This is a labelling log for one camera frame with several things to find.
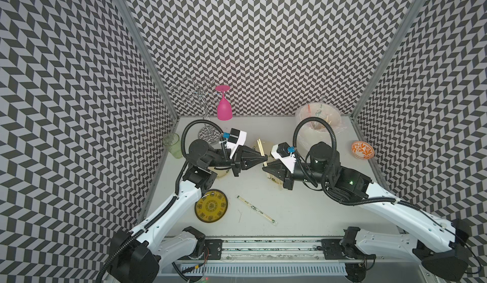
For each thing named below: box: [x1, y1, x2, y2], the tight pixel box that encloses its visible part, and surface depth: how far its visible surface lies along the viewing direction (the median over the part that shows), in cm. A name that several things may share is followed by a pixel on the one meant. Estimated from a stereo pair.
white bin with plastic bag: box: [295, 102, 345, 157], surface depth 85 cm
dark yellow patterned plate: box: [194, 189, 229, 224], surface depth 84 cm
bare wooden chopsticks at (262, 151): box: [256, 138, 268, 167], surface depth 54 cm
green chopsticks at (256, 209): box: [236, 195, 278, 225], surface depth 84 cm
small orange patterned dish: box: [351, 140, 375, 160], surface depth 101 cm
